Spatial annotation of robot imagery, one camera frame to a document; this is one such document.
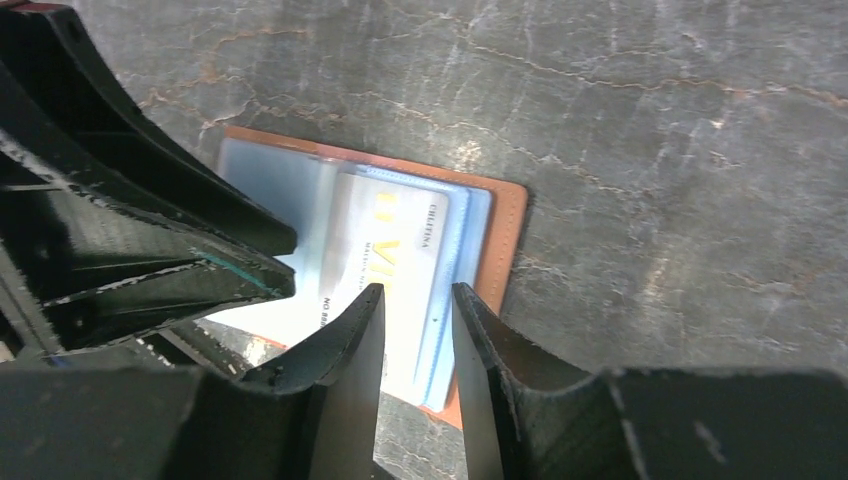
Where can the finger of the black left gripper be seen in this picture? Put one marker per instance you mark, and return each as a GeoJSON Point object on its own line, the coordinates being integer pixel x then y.
{"type": "Point", "coordinates": [79, 273]}
{"type": "Point", "coordinates": [51, 56]}

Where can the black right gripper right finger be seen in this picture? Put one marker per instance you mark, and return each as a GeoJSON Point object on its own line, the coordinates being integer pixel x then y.
{"type": "Point", "coordinates": [528, 414]}

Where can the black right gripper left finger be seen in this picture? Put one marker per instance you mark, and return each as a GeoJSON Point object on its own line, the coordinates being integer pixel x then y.
{"type": "Point", "coordinates": [309, 413]}

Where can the orange leather card holder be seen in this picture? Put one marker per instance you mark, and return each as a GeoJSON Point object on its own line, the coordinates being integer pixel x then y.
{"type": "Point", "coordinates": [295, 179]}

